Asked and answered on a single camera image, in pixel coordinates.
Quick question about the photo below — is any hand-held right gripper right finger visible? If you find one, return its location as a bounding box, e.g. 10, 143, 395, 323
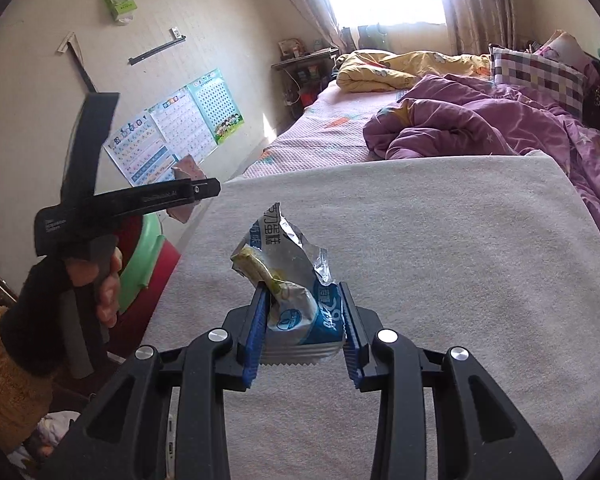
337, 282, 564, 480

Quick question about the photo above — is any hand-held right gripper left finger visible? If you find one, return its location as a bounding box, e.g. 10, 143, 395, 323
39, 285, 272, 480

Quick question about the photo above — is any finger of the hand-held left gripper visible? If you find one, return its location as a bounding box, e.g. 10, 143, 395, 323
92, 177, 222, 216

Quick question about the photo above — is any brown wrapper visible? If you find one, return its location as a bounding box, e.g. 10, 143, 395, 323
171, 155, 207, 224

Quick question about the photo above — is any blue white wrapper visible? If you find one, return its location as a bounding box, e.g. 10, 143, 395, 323
230, 202, 348, 366

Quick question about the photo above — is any green plastic bin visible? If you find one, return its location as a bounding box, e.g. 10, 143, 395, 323
115, 210, 167, 316

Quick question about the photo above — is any person's left forearm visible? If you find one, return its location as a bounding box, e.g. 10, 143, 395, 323
0, 260, 76, 456

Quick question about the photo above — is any person's left hand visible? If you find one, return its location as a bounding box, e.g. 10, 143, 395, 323
65, 247, 124, 329

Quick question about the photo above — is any red stool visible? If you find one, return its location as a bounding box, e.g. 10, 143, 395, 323
155, 240, 182, 281

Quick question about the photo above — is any bed with pink sheet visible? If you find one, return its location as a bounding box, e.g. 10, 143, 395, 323
242, 80, 411, 181

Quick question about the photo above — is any dark side desk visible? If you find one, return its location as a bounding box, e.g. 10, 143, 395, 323
271, 46, 340, 111

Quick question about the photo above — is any printed cloth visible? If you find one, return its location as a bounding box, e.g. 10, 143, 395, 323
7, 410, 83, 466

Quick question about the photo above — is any dark bag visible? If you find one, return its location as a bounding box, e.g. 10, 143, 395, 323
342, 25, 366, 53

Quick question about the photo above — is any purple duvet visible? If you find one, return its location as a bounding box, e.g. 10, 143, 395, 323
362, 74, 600, 271

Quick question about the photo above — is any yellow duvet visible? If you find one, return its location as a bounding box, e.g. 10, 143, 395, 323
336, 50, 493, 93

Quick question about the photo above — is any green bag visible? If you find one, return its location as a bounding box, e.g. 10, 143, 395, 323
367, 22, 388, 51

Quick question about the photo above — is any checked pillow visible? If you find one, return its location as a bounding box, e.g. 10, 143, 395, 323
489, 44, 586, 121

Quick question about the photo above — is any pink printed pillow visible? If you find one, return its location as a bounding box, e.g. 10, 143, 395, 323
535, 30, 593, 68

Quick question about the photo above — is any black rod with white bracket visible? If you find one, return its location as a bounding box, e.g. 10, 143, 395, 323
55, 31, 101, 96

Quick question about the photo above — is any white wall poster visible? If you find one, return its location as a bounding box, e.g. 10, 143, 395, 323
147, 86, 218, 161

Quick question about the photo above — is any green wall poster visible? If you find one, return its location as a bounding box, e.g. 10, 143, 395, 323
186, 67, 245, 146

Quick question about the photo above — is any black wall rail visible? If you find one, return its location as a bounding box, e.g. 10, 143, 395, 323
128, 27, 187, 67

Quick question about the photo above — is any green wall box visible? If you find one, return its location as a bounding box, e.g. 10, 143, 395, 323
100, 0, 138, 26

